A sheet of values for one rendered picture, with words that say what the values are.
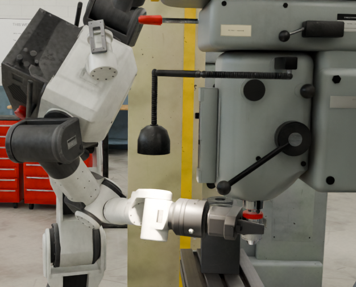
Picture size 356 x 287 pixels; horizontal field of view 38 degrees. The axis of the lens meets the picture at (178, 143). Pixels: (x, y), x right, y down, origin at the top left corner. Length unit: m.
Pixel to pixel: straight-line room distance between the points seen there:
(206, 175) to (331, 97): 0.31
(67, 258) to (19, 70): 0.66
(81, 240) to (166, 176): 1.30
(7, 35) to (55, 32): 9.07
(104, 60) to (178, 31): 1.67
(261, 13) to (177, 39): 1.84
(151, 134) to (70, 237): 0.68
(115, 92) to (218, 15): 0.42
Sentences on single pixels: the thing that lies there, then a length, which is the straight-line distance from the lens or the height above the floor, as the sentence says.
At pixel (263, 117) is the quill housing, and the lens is 1.08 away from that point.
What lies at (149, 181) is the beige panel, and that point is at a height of 0.96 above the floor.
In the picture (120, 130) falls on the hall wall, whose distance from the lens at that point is 10.21.
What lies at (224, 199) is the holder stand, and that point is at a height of 1.15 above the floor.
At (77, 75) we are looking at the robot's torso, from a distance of 1.33.
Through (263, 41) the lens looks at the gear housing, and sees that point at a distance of 1.05.
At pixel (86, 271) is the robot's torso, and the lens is 1.77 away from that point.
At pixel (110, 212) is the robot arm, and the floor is 1.21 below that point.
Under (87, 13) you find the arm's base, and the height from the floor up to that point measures 1.73.
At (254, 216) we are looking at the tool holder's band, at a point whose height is 1.27.
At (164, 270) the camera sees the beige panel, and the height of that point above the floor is 0.44.
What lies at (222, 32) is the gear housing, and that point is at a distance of 1.03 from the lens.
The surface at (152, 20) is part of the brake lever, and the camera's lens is 1.23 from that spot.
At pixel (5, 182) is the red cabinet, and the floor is 0.31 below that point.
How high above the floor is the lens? 1.59
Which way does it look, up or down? 8 degrees down
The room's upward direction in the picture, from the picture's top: 1 degrees clockwise
